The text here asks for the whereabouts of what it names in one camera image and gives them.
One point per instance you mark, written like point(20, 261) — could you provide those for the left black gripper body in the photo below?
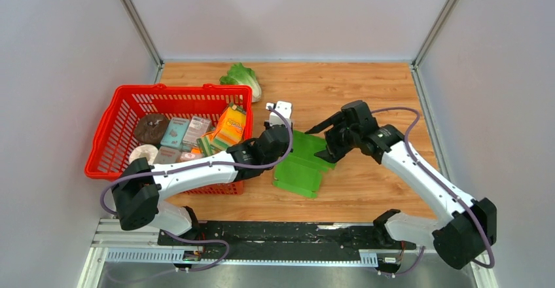
point(267, 125)

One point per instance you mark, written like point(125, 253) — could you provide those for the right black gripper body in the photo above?
point(340, 137)

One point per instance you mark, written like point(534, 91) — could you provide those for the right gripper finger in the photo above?
point(334, 122)
point(332, 153)

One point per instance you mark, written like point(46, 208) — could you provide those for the green paper box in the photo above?
point(302, 172)

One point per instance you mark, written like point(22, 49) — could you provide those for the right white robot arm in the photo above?
point(464, 229)

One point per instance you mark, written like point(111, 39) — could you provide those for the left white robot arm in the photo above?
point(141, 191)

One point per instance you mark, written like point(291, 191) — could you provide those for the pink small box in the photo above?
point(197, 127)

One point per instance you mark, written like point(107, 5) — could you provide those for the teal small box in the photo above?
point(175, 133)

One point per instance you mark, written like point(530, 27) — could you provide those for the grey pink flat box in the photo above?
point(167, 155)

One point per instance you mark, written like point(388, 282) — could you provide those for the orange yellow carton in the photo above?
point(230, 127)

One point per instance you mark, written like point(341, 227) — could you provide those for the green striped sponge pack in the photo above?
point(205, 145)

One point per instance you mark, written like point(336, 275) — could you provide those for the green lettuce head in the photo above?
point(238, 74)

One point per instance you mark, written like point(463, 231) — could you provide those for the brown round bread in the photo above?
point(151, 128)

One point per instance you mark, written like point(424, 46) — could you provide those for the white toilet paper roll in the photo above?
point(147, 151)

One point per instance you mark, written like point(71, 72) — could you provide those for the red plastic basket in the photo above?
point(114, 141)

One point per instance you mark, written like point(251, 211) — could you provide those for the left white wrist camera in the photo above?
point(280, 114)

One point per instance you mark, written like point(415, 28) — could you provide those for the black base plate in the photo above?
point(295, 241)

